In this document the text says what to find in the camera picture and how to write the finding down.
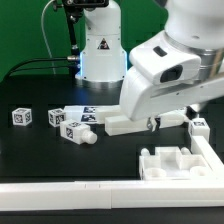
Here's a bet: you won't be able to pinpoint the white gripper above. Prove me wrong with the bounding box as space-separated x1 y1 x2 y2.
119 32 224 132

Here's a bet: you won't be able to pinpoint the white chair seat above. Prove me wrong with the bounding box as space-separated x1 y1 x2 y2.
139 146 214 181

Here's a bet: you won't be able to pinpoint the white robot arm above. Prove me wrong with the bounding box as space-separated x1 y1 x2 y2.
77 0 224 135

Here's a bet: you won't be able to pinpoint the flat white chair back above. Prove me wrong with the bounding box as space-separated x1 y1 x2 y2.
64 105 97 124

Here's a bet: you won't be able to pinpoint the white chair nut cube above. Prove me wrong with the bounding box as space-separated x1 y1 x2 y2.
12 108 32 126

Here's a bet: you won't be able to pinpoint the rear long white bar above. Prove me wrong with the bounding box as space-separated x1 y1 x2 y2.
95 105 121 124

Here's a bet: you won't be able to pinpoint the white obstacle fence wall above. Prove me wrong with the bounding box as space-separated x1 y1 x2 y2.
0 136 224 211

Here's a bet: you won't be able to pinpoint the black camera stand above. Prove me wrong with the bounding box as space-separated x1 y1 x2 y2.
53 0 109 75

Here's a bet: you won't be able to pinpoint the black cables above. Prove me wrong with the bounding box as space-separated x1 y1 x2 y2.
1 55 81 83

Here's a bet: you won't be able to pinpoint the grey cable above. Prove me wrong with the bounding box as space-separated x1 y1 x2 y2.
40 0 58 76

